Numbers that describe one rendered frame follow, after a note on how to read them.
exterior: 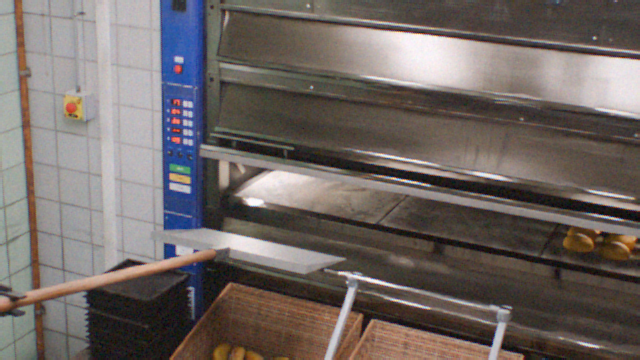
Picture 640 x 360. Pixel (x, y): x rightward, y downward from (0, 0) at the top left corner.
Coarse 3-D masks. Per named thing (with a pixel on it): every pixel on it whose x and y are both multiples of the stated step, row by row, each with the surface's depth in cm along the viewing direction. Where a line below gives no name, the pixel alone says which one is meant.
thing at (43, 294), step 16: (192, 256) 278; (208, 256) 287; (112, 272) 243; (128, 272) 247; (144, 272) 254; (48, 288) 218; (64, 288) 222; (80, 288) 228; (96, 288) 235; (0, 304) 202; (16, 304) 207
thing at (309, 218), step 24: (264, 216) 353; (288, 216) 348; (312, 216) 345; (336, 216) 346; (384, 240) 335; (408, 240) 331; (432, 240) 329; (456, 240) 329; (504, 264) 319; (528, 264) 315; (552, 264) 313; (576, 264) 314; (624, 288) 304
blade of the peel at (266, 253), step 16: (160, 240) 309; (176, 240) 306; (192, 240) 304; (208, 240) 321; (224, 240) 325; (240, 240) 329; (256, 240) 333; (240, 256) 298; (256, 256) 296; (272, 256) 309; (288, 256) 313; (304, 256) 317; (320, 256) 321; (304, 272) 290
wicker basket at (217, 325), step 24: (240, 288) 364; (216, 312) 359; (240, 312) 364; (264, 312) 361; (288, 312) 357; (312, 312) 353; (336, 312) 349; (192, 336) 343; (216, 336) 362; (240, 336) 365; (264, 336) 361; (288, 336) 357; (312, 336) 353
